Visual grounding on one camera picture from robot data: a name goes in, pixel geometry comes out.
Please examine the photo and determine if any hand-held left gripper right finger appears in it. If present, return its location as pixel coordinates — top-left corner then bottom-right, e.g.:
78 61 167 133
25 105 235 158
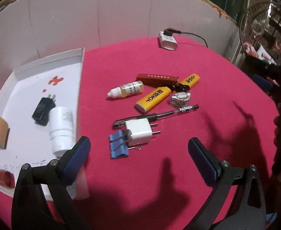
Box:
184 137 266 230

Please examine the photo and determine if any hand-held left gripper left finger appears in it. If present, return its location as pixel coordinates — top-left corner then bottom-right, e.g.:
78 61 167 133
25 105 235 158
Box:
11 136 91 230

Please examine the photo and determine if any blue binder clip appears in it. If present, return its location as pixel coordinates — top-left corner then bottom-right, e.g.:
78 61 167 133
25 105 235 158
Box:
109 129 142 159

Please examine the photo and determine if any black gel pen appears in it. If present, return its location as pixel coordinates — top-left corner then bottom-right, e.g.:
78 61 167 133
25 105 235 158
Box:
112 104 199 128

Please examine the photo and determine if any white wall charger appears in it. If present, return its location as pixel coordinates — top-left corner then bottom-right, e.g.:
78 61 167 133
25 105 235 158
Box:
124 119 162 146

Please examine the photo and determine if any cartoon acrylic charm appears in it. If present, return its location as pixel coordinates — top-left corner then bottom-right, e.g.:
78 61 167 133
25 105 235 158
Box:
170 91 192 107

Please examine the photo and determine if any large yellow lighter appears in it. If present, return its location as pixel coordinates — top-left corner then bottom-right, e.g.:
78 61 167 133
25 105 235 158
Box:
135 87 172 114

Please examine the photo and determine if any white cardboard tray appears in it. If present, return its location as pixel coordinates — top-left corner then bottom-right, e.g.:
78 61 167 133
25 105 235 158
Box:
0 48 88 200

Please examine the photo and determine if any small dropper bottle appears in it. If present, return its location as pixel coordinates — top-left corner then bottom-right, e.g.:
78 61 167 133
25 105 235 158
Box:
107 81 144 99

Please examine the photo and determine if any small yellow lighter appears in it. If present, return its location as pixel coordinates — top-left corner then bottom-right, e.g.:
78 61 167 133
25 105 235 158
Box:
176 73 201 93

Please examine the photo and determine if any dark red slim box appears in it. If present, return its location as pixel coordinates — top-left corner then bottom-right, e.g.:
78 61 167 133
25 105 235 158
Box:
136 73 179 88

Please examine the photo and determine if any white plastic bottle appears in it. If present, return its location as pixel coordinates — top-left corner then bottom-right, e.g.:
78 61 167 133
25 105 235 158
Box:
48 106 77 159

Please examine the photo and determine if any red and green jar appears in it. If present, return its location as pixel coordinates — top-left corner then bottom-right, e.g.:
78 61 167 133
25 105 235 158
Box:
0 168 15 188

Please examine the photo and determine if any white power strip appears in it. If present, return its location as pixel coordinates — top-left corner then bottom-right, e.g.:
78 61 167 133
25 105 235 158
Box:
158 31 178 51

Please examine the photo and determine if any black power plug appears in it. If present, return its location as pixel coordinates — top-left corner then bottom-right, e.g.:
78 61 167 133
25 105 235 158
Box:
163 28 182 36

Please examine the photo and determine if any metal fan guard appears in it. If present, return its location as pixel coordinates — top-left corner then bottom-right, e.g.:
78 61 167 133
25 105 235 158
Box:
239 2 281 65

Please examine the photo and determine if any orange scrap on ledge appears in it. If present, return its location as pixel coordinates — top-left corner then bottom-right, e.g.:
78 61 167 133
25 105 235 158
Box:
212 5 228 18

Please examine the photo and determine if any black wall charger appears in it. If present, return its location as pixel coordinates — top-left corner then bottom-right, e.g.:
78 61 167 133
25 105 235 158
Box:
32 94 58 126

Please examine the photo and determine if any black power cable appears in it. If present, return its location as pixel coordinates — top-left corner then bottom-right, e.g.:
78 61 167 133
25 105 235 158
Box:
181 32 208 48

